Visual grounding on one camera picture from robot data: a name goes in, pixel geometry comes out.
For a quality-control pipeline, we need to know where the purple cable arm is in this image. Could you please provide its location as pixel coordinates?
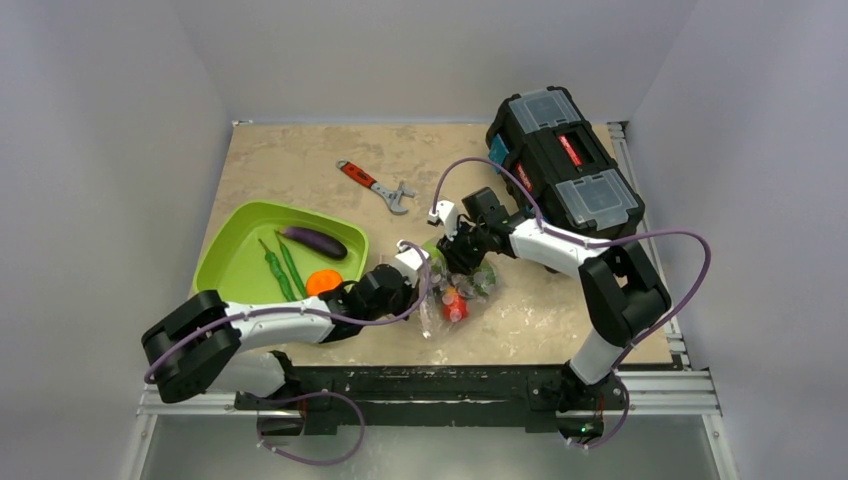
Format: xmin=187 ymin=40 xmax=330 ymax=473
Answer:
xmin=142 ymin=240 xmax=433 ymax=386
xmin=430 ymin=156 xmax=713 ymax=452

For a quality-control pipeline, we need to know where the green plastic tray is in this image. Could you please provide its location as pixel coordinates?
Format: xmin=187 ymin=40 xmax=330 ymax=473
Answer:
xmin=193 ymin=201 xmax=370 ymax=304

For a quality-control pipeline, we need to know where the purple cable at base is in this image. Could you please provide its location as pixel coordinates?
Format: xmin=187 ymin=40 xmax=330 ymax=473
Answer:
xmin=255 ymin=390 xmax=367 ymax=467

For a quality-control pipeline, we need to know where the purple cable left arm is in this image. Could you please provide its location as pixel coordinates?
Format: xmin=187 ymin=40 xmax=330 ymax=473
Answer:
xmin=142 ymin=240 xmax=433 ymax=386

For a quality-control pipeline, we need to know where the red fake fruit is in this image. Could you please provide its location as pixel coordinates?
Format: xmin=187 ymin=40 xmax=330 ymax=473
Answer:
xmin=441 ymin=290 xmax=469 ymax=323

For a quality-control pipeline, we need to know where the green fake chili pepper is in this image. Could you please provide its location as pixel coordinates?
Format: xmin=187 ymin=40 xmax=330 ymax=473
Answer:
xmin=275 ymin=232 xmax=307 ymax=298

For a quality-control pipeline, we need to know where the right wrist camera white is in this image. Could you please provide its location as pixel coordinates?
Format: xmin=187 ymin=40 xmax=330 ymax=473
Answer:
xmin=427 ymin=200 xmax=459 ymax=241

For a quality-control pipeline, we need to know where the orange fake tangerine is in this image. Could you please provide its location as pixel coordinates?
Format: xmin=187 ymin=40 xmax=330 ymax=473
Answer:
xmin=305 ymin=269 xmax=344 ymax=296

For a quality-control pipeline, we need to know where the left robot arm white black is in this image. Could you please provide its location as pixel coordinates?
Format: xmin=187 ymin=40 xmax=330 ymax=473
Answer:
xmin=141 ymin=264 xmax=424 ymax=409

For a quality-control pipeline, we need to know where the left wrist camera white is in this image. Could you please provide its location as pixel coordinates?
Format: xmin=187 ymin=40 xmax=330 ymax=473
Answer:
xmin=389 ymin=240 xmax=430 ymax=287

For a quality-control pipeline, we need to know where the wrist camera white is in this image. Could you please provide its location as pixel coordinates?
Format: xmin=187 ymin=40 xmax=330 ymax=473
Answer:
xmin=427 ymin=200 xmax=459 ymax=241
xmin=389 ymin=240 xmax=430 ymax=287

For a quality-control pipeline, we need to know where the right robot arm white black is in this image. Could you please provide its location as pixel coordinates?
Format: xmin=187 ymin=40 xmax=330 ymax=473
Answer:
xmin=427 ymin=187 xmax=671 ymax=407

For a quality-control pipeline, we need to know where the purple fake eggplant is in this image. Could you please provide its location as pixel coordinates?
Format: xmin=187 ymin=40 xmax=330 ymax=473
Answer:
xmin=280 ymin=226 xmax=348 ymax=260

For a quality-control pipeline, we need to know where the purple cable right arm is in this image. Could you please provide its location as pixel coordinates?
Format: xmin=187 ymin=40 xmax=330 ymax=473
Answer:
xmin=430 ymin=156 xmax=713 ymax=452

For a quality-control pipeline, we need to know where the clear zip top bag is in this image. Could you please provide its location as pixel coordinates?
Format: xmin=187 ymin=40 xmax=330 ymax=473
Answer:
xmin=418 ymin=259 xmax=500 ymax=340

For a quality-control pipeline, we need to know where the black mounting base rail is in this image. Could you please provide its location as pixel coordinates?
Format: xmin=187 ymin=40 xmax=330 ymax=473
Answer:
xmin=234 ymin=365 xmax=629 ymax=441

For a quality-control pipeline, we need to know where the black plastic toolbox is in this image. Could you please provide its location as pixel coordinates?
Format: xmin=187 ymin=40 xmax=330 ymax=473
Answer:
xmin=485 ymin=86 xmax=645 ymax=240

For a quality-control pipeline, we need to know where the red handled adjustable wrench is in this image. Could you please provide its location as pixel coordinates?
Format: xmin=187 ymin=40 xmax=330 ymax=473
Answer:
xmin=336 ymin=159 xmax=416 ymax=215

